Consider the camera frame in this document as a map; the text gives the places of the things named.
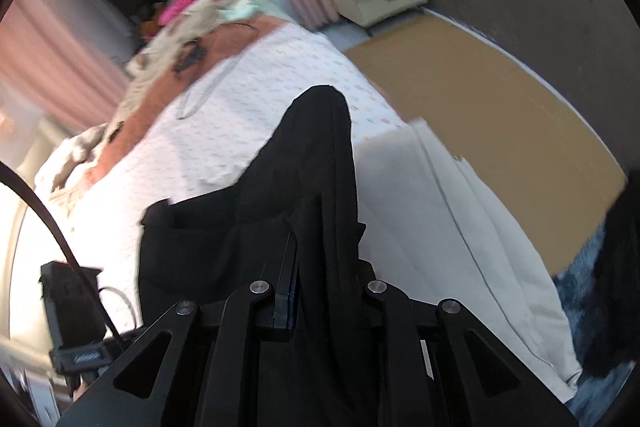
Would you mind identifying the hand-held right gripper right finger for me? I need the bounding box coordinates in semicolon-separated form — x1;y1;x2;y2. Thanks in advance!
357;279;581;427

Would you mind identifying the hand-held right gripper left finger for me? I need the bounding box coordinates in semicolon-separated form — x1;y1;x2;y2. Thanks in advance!
59;232;302;427

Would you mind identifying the black garment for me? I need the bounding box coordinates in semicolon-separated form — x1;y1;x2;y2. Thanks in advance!
139;85;373;427

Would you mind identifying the pile of clothes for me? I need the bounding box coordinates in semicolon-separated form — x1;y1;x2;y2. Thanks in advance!
120;0;273;82

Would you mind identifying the white quilt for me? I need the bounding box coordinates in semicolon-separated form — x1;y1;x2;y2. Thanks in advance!
356;119;584;404

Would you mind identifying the grey cloth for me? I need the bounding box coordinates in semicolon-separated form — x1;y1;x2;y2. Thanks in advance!
35;124;118;194

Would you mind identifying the blue fluffy rug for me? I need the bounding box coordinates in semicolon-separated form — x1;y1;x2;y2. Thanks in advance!
552;227;637;427

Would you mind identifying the white patterned bedsheet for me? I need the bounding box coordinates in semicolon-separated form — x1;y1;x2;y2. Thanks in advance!
10;24;411;350

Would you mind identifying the black fluffy cloth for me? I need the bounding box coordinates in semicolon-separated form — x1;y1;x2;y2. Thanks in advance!
582;192;640;378

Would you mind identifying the cardboard sheet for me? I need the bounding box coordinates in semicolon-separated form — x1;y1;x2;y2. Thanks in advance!
345;14;629;276

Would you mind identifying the brown blanket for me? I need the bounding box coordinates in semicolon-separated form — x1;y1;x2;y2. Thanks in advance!
82;17;293;185

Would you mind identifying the pink cloth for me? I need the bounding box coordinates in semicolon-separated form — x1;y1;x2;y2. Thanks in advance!
160;0;208;25

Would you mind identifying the thin grey cable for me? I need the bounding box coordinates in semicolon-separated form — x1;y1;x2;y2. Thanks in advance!
99;287;140;334

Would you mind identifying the black cable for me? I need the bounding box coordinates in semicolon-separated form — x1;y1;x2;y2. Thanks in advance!
0;162;125;344

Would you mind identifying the grey cord loop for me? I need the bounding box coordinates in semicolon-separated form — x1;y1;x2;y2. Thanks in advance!
177;54;238;121

